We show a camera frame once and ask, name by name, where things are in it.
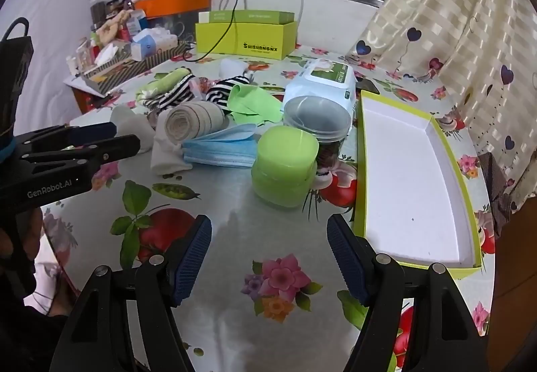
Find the dark glass jar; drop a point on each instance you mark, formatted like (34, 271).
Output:
(97, 12)

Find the person's left hand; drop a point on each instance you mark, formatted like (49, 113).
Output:
(28, 238)

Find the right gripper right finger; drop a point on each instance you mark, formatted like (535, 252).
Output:
(353, 256)

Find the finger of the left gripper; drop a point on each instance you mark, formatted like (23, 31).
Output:
(97, 153)
(67, 135)

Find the green white box lid tray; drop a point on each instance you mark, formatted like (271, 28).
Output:
(412, 203)

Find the orange storage box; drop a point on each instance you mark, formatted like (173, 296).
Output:
(160, 8)

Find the heart pattern curtain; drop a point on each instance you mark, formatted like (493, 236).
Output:
(484, 54)

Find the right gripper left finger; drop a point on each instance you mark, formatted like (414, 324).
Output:
(185, 258)

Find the light green cloth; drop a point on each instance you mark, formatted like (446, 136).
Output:
(253, 105)

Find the beige bandage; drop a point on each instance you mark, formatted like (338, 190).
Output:
(193, 119)

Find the white glove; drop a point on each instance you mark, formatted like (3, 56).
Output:
(230, 68)

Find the clear lidded plastic container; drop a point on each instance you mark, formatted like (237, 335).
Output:
(325, 120)

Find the blue white tissue pack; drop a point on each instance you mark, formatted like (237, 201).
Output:
(151, 41)

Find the blue face mask stack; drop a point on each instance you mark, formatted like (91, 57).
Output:
(233, 147)

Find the black white striped sock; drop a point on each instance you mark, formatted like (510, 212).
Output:
(219, 93)

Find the wet wipes pack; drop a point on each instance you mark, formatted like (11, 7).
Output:
(326, 79)

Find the yellow green cardboard box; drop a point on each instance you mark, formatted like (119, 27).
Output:
(258, 33)

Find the green floral cloth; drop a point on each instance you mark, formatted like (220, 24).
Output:
(162, 84)

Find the striped tray box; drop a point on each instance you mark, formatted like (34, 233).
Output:
(106, 77)

